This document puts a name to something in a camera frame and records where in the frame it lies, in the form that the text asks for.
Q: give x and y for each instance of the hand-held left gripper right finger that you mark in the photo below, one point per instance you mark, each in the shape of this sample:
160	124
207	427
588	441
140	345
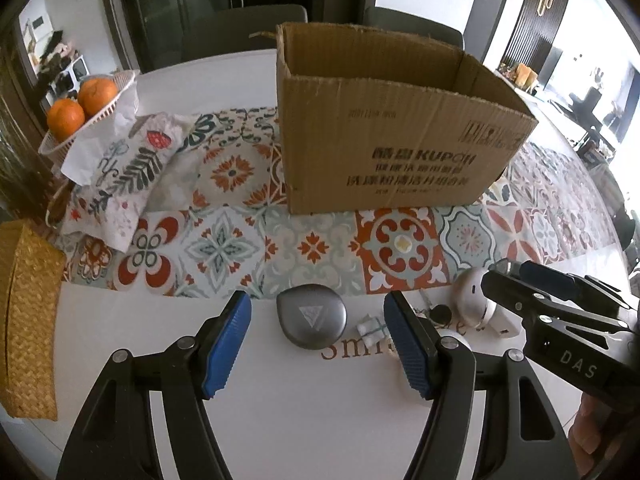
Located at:
407	345

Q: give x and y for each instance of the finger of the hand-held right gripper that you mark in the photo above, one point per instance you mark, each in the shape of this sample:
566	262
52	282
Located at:
502	295
547	280

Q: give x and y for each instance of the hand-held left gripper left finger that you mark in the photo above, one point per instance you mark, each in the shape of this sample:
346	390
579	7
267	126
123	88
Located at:
230	340

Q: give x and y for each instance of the white rounded device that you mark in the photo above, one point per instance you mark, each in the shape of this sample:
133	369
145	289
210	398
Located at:
470	285

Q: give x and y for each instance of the small white green packet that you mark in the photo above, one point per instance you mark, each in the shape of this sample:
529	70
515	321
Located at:
371	329

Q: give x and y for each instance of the keys with black fob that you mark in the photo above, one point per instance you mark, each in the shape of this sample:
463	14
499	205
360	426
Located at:
441	315

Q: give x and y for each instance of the grey earbud case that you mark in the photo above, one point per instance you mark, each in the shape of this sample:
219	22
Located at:
310	315

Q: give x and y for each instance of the brown cardboard box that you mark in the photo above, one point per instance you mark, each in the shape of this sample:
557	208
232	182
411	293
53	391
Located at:
400	150

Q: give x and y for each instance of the person's right hand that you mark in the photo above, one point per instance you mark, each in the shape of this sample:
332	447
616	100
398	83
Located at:
587	420

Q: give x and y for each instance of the patterned tile-print table runner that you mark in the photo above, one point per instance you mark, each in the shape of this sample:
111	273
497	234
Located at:
310	245

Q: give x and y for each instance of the white low console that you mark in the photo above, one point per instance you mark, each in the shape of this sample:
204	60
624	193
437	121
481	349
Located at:
555	110

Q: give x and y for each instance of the yellow woven basket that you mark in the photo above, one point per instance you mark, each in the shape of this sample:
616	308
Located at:
30	320

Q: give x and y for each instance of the floral leaf-print cloth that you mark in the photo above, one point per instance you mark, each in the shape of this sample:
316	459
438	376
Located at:
135	160

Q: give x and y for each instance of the yellow box on console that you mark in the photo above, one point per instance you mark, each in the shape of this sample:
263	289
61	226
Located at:
527	75

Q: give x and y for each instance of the white crumpled paper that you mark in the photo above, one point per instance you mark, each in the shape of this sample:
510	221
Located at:
85	160

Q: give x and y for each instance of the white plastic fruit basket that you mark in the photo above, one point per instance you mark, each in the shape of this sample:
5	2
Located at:
102	114

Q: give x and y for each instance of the dark interior door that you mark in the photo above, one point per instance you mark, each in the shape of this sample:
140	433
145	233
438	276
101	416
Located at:
487	25

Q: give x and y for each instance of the orange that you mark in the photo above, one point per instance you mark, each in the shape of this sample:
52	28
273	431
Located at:
97	95
65	117

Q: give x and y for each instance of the grey dining chair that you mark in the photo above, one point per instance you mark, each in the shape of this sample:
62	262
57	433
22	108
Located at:
240	30
415	22

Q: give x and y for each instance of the dried flower branches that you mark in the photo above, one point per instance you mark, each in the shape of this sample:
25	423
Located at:
20	135

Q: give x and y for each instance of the cluttered white shelf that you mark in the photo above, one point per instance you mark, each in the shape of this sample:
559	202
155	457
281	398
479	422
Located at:
62	67

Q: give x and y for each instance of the gold wall ornament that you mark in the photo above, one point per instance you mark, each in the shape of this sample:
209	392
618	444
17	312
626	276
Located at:
546	0

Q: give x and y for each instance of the white wall intercom panel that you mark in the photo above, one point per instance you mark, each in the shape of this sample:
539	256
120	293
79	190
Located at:
39	23

